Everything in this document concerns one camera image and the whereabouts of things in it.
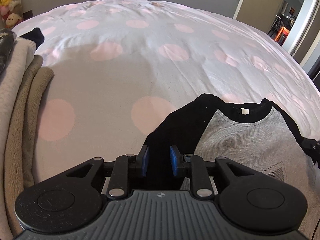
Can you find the beige bedroom door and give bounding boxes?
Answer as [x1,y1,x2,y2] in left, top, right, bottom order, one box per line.
[233,0,283,33]

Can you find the grey black raglan shirt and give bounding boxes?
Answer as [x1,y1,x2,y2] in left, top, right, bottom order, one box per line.
[144,94,319,239]

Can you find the stack of folded clothes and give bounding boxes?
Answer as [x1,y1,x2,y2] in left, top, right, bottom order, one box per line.
[1,28,54,239]

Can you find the plush toy column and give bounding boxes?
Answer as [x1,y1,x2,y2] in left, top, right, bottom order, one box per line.
[1,0,23,29]

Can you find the pink dotted bed sheet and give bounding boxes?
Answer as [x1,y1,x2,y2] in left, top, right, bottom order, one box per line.
[14,0,319,182]

